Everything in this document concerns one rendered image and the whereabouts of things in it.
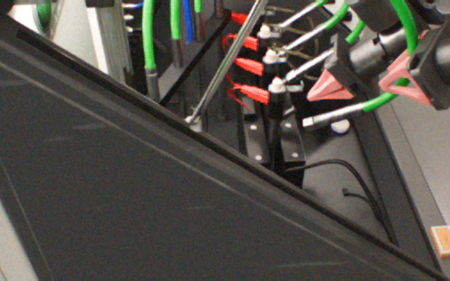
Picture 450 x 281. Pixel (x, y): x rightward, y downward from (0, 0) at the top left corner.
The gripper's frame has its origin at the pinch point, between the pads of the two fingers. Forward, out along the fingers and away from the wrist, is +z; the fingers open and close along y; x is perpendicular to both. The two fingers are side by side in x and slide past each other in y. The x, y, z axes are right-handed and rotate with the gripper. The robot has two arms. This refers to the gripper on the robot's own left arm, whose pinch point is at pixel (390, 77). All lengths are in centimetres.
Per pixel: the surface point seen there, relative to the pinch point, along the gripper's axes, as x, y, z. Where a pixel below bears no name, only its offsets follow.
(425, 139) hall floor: 100, -102, 107
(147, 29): -25.2, 10.4, 21.5
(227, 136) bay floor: 6, -3, 53
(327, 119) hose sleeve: 0.8, 5.3, 9.5
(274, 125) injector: 1.5, 2.9, 25.4
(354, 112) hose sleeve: 1.5, 3.9, 5.5
